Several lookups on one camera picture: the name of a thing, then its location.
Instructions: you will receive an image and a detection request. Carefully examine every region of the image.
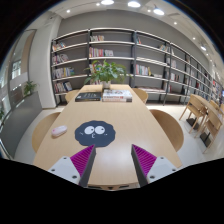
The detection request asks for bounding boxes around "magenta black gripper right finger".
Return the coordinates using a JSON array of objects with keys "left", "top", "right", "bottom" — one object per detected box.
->
[{"left": 131, "top": 145, "right": 177, "bottom": 187}]

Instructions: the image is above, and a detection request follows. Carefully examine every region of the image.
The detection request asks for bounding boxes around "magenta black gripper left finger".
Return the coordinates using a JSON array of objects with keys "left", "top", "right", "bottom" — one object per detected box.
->
[{"left": 49, "top": 145, "right": 96, "bottom": 187}]

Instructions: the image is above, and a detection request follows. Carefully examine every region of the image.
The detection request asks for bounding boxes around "dark cartoon face mouse pad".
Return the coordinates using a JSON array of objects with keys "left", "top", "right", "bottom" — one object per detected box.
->
[{"left": 74, "top": 120, "right": 116, "bottom": 147}]

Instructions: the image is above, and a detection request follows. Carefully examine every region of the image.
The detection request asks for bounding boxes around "pink white computer mouse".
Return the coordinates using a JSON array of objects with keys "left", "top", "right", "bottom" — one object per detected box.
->
[{"left": 51, "top": 125, "right": 67, "bottom": 137}]

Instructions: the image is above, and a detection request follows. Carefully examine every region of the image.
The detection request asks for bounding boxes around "right near wooden chair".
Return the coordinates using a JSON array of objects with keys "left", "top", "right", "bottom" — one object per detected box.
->
[{"left": 150, "top": 109, "right": 184, "bottom": 151}]

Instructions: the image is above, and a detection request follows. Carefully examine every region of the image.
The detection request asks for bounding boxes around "left near wooden chair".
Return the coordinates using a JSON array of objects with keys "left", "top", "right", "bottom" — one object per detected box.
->
[{"left": 32, "top": 112, "right": 60, "bottom": 152}]

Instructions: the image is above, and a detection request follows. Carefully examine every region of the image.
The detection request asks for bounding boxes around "wooden table at right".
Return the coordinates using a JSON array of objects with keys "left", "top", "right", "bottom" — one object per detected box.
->
[{"left": 193, "top": 94, "right": 222, "bottom": 136}]

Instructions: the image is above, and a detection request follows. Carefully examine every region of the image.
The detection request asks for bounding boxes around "right far wooden chair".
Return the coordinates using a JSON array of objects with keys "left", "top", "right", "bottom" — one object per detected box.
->
[{"left": 133, "top": 88, "right": 148, "bottom": 103}]

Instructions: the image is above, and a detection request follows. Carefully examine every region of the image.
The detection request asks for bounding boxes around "black book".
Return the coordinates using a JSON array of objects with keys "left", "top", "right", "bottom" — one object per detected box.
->
[{"left": 75, "top": 92, "right": 101, "bottom": 102}]

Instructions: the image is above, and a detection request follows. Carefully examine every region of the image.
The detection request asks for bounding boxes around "left far wooden chair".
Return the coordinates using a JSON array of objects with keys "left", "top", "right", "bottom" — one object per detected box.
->
[{"left": 65, "top": 90, "right": 79, "bottom": 103}]

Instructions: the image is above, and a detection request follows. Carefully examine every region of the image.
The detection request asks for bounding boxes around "wooden chair at right table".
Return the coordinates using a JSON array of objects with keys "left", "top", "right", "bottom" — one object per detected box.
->
[{"left": 184, "top": 94, "right": 206, "bottom": 132}]

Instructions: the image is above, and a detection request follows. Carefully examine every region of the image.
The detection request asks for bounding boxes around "stack of white books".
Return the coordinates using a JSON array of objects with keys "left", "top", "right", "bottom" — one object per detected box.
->
[{"left": 102, "top": 89, "right": 132, "bottom": 102}]

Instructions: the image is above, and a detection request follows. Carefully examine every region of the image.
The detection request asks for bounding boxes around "small plant by window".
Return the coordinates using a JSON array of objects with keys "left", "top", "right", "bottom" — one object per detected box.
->
[{"left": 24, "top": 81, "right": 37, "bottom": 96}]

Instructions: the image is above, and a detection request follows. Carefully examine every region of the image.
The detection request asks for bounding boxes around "green potted plant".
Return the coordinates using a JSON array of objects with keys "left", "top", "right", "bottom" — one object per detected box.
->
[{"left": 84, "top": 60, "right": 128, "bottom": 89}]

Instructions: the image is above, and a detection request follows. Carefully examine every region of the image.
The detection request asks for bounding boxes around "long grey wall bookshelf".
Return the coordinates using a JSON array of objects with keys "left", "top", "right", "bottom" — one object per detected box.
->
[{"left": 51, "top": 28, "right": 222, "bottom": 105}]

